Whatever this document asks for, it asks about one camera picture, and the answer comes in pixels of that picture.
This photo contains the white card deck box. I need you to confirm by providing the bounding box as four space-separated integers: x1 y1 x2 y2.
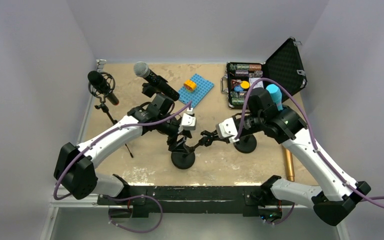
248 77 265 89

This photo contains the black stand behind left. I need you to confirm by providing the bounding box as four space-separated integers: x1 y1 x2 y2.
142 83 163 98

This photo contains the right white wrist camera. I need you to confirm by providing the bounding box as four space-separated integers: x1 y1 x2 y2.
215 117 239 144

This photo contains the black round-base mic stand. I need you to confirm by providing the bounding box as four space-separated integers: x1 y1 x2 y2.
170 140 203 170

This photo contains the blue studded baseplate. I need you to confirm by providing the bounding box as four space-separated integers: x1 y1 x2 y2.
178 73 214 108

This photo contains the black poker chip case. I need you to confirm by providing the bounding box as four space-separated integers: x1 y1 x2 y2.
221 37 308 109

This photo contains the orange yellow toy brick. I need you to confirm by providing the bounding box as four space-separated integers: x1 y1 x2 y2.
183 79 197 93

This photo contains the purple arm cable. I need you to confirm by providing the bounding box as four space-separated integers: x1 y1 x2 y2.
53 100 194 201
235 77 384 212

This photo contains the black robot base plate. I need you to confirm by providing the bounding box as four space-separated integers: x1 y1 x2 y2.
97 184 292 218

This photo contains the black silver-grille microphone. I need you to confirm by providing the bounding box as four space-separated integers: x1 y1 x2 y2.
133 61 180 101

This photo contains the black condenser microphone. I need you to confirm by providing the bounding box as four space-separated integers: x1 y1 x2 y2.
87 70 120 107

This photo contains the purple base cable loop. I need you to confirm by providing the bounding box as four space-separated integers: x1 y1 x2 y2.
107 194 164 234

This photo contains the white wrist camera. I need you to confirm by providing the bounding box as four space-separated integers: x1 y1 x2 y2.
215 117 239 144
180 107 197 131

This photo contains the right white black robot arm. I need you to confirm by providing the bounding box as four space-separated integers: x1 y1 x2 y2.
210 87 371 226

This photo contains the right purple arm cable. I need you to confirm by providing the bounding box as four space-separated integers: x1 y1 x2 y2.
235 77 384 212

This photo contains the blue handheld microphone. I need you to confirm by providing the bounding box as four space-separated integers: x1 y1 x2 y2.
266 84 283 111

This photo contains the black tripod shock-mount stand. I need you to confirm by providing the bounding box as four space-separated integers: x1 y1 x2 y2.
87 72 135 159

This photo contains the yellow poker chip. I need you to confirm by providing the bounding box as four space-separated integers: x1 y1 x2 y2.
240 81 250 90

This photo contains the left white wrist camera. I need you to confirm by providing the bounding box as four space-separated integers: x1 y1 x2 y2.
180 107 197 131

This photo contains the black stand with shock mount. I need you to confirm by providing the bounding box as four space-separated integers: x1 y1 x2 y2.
234 134 257 154

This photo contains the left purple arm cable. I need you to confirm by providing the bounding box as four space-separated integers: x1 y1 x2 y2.
53 100 194 201

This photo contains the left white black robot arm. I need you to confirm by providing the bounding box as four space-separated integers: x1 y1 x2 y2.
53 93 192 205

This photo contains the gold handheld microphone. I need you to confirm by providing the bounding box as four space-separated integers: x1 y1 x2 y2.
282 147 295 182

